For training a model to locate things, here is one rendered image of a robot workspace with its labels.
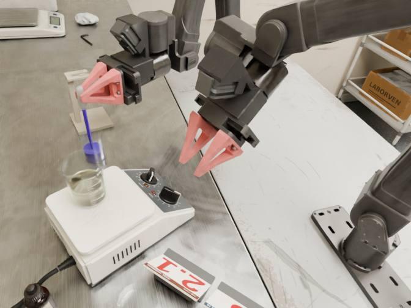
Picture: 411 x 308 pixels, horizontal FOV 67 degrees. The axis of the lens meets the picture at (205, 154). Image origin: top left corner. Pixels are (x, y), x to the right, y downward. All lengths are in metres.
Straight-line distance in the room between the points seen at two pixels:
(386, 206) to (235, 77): 0.27
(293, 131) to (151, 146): 0.36
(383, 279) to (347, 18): 0.40
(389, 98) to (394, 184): 2.15
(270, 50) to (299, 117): 0.48
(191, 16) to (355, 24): 0.38
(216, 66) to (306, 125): 0.50
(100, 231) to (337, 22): 0.39
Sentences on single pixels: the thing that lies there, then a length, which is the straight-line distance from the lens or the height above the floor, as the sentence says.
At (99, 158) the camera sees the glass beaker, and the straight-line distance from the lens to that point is 0.45.
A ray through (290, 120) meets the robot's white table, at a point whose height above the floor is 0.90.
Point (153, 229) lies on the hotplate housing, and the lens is 0.49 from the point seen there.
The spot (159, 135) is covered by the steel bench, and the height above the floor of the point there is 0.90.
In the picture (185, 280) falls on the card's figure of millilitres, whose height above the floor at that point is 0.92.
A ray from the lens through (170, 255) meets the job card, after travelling 0.52.
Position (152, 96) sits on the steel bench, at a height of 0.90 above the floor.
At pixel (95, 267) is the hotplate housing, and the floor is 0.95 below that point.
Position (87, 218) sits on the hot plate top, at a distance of 0.47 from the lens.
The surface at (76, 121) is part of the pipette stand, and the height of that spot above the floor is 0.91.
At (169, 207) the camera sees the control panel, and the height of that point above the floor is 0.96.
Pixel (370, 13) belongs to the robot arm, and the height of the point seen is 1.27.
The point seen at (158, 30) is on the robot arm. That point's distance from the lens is 0.63.
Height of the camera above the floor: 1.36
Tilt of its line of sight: 42 degrees down
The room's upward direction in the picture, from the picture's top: 7 degrees clockwise
